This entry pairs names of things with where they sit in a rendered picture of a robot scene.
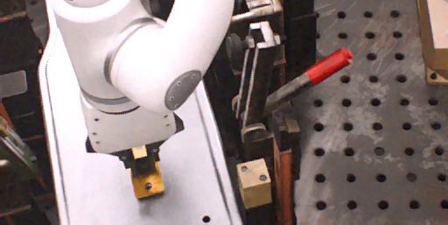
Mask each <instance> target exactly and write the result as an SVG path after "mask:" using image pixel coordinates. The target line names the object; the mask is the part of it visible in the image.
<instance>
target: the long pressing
mask: <svg viewBox="0 0 448 225"><path fill-rule="evenodd" d="M44 3H45V11H46V21H47V25H48V30H49V36H48V40H47V41H46V44H45V49H44V51H43V53H42V56H41V60H40V62H39V64H38V91H39V95H40V101H41V110H42V116H43V121H44V125H45V140H46V145H47V150H48V155H49V165H50V170H51V175H52V183H53V194H54V199H55V204H56V209H57V215H58V224H59V225H246V222H245V220H244V217H243V212H242V208H241V205H240V200H239V198H238V194H237V192H236V190H235V183H234V181H233V178H232V173H231V171H230V167H229V165H228V158H227V155H226V153H225V151H224V148H223V143H222V140H221V135H220V131H219V128H218V125H217V123H216V120H215V115H214V112H213V108H212V106H211V101H210V98H209V95H208V93H207V86H206V83H205V81H204V79H201V81H200V82H199V85H198V87H196V88H195V91H193V93H192V94H191V96H190V98H189V99H187V101H186V102H185V103H183V105H182V106H181V107H179V109H177V110H176V111H174V112H175V114H176V115H178V116H179V118H181V119H183V124H184V127H185V129H184V130H183V131H180V132H179V133H177V134H175V135H172V136H171V137H170V138H169V139H167V141H166V142H165V143H163V144H162V145H161V146H160V147H159V150H160V151H159V158H160V161H159V162H158V163H159V170H160V172H161V176H162V179H163V182H164V191H163V192H162V193H158V194H153V195H149V196H146V197H143V198H137V197H136V196H135V195H134V192H133V188H132V181H131V177H130V171H129V169H127V170H125V168H124V163H123V162H122V161H120V160H119V158H118V157H116V156H113V155H109V154H100V153H86V145H85V143H86V138H87V135H88V131H87V129H86V123H85V120H84V117H83V115H82V111H81V100H80V87H79V84H78V81H77V79H76V76H75V74H74V69H73V67H72V65H71V60H70V59H69V57H68V55H67V50H66V48H65V45H64V41H63V39H62V37H61V35H60V29H59V27H58V26H57V22H56V19H55V17H54V15H53V11H52V8H51V6H50V1H49V0H44ZM205 216H208V217H210V218H211V220H210V221H209V222H203V218H204V217H205Z"/></svg>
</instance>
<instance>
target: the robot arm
mask: <svg viewBox="0 0 448 225"><path fill-rule="evenodd" d="M49 1H50V6H51V8H52V11H53V15H54V17H55V19H56V22H57V26H58V27H59V31H60V35H61V37H62V39H63V41H64V45H65V48H66V50H67V55H68V57H69V59H70V60H71V65H72V67H73V70H74V74H75V76H76V79H77V81H78V84H79V87H80V105H81V111H82V115H83V117H84V120H85V123H86V129H87V138H86V143H85V145H86V153H100V154H109V155H113V156H116V157H118V158H119V160H120V161H122V162H123V163H124V168H125V170H127V169H130V170H131V171H132V176H133V178H135V177H137V176H138V171H137V166H136V159H135V155H134V153H133V151H132V148H133V147H139V146H142V145H144V146H145V149H146V152H147V155H148V161H149V163H150V168H151V171H152V172H157V168H156V162H159V161H160V158H159V151H160V150H159V147H160V146H161V145H162V144H163V143H165V142H166V141H167V139H169V138H170V137H171V136H172V135H175V134H177V133H179V132H180V131H183V130H184V129H185V127H184V124H183V119H181V118H179V116H178V115H176V114H175V112H174V111H176V110H177V109H179V107H181V106H182V105H183V103H185V102H186V101H187V99H189V98H190V96H191V94H192V93H193V91H195V88H196V87H198V85H199V84H200V81H201V79H203V75H204V74H205V73H206V71H207V69H208V67H209V66H210V64H211V62H212V60H213V58H214V56H215V54H216V53H217V51H218V50H219V48H220V45H221V43H222V41H223V39H224V37H225V34H226V33H227V31H228V27H229V24H230V21H231V18H232V13H233V9H234V5H235V0H175V4H174V5H173V7H172V10H171V15H170V16H169V17H168V19H167V23H166V24H165V26H164V27H163V26H162V25H160V24H158V23H157V22H156V20H155V19H153V18H152V17H151V16H150V15H149V14H148V11H146V10H145V8H144V6H143V5H142V4H141V2H140V0H49ZM445 1H446V2H447V3H448V0H445Z"/></svg>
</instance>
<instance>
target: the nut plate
mask: <svg viewBox="0 0 448 225"><path fill-rule="evenodd" d="M132 151H133V153H134V155H135V159H136V168H137V171H138V176H137V177H135V178H133V176H132V171H131V170H130V169H129V174H130V177H131V181H132V188H133V192H134V195H135V196H136V197H137V198H143V197H146V196H149V195H153V194H158V193H162V192H163V191H164V182H163V179H162V176H161V172H160V170H159V163H158V162H156V168H157V172H152V171H151V167H150V163H149V161H148V155H147V152H146V149H145V146H144V145H143V149H142V150H140V151H138V150H137V149H136V147H133V148H132ZM143 162H144V163H146V164H145V165H140V164H141V163H143ZM147 184H151V186H152V188H151V189H150V190H146V189H144V186H145V185H147Z"/></svg>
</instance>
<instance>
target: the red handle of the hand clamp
mask: <svg viewBox="0 0 448 225"><path fill-rule="evenodd" d="M352 57H353V55H352V54H351V52H350V50H349V49H346V50H345V49H344V48H343V47H341V48H340V49H339V50H337V51H335V52H333V53H332V54H331V55H328V56H327V57H326V58H324V59H322V60H321V61H320V62H319V63H316V64H315V65H313V66H312V67H309V68H308V69H307V70H306V72H304V73H303V74H300V76H298V77H297V78H296V79H294V80H292V81H291V82H289V83H287V84H286V85H284V87H281V88H279V89H278V90H277V91H275V92H274V93H272V95H268V97H267V101H266V104H265V108H264V115H263V117H265V116H266V115H268V114H269V113H271V112H272V111H273V110H276V109H277V108H279V107H281V106H283V105H284V104H285V103H287V102H288V101H290V100H291V99H293V98H295V97H296V96H297V95H300V94H302V93H303V92H304V91H306V90H307V89H308V88H310V87H312V86H314V85H318V84H319V83H321V82H323V81H324V80H325V79H328V78H329V77H331V76H332V75H334V74H336V73H337V72H338V71H340V70H342V69H343V68H344V67H347V66H348V65H350V64H351V63H352V61H351V58H352Z"/></svg>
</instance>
